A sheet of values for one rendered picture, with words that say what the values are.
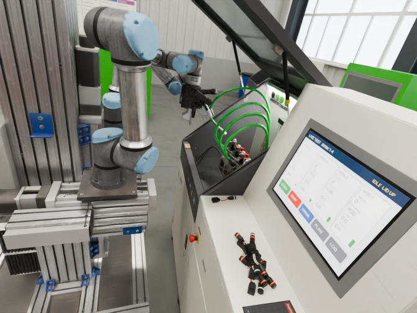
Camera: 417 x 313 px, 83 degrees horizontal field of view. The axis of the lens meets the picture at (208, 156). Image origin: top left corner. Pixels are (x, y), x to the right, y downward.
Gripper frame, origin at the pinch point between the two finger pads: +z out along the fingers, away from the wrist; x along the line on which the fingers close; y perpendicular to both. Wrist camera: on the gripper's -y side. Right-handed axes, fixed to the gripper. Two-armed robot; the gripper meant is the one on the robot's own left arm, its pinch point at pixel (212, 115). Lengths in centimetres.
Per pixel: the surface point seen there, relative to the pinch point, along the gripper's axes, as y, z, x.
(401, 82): -162, 46, -214
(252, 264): -10, 61, 68
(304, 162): -38, 39, 50
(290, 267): -20, 68, 63
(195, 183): 16.6, 31.2, 28.4
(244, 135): -4.4, 19.1, -37.1
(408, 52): -227, 16, -333
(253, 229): -8, 57, 48
